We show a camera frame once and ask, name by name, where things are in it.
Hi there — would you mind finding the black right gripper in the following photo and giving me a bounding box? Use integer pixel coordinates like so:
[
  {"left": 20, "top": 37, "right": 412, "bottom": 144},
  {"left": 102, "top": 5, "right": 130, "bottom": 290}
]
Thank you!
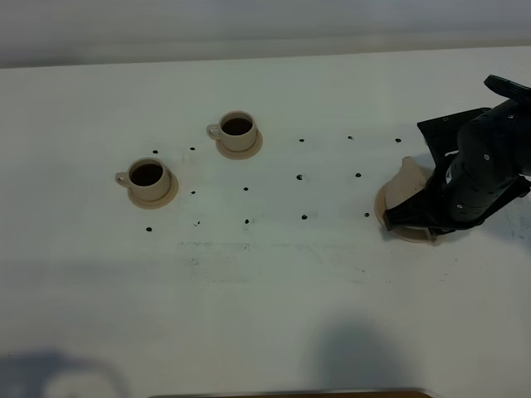
[{"left": 382, "top": 99, "right": 530, "bottom": 234}]

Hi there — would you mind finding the beige teapot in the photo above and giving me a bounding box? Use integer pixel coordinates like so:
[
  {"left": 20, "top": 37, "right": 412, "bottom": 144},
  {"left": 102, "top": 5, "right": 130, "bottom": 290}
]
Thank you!
[{"left": 384, "top": 155, "right": 441, "bottom": 248}]

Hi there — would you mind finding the beige teapot saucer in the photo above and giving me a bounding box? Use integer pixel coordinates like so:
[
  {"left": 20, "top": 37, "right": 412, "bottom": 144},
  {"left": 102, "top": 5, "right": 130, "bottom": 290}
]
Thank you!
[{"left": 373, "top": 187, "right": 439, "bottom": 244}]

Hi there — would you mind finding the far beige saucer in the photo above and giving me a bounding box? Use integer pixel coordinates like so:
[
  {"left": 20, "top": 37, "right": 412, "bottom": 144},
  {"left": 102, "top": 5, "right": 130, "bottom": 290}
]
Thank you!
[{"left": 216, "top": 129, "right": 263, "bottom": 160}]

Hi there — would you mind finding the far beige teacup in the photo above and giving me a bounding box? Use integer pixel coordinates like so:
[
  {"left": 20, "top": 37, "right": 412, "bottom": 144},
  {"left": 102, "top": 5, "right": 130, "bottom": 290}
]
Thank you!
[{"left": 207, "top": 111, "right": 258, "bottom": 153}]

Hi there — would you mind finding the beige teacup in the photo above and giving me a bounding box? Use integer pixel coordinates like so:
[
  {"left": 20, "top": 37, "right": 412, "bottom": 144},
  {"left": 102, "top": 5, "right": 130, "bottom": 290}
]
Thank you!
[
  {"left": 207, "top": 111, "right": 258, "bottom": 153},
  {"left": 114, "top": 158, "right": 170, "bottom": 201}
]

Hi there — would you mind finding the near beige saucer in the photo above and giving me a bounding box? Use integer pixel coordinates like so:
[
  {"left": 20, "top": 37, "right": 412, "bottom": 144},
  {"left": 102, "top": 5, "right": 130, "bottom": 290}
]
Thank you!
[{"left": 127, "top": 172, "right": 178, "bottom": 210}]

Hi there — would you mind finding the near beige teacup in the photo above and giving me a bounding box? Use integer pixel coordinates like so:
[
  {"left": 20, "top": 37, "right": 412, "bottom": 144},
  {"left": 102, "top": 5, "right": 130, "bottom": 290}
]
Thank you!
[{"left": 114, "top": 158, "right": 170, "bottom": 201}]

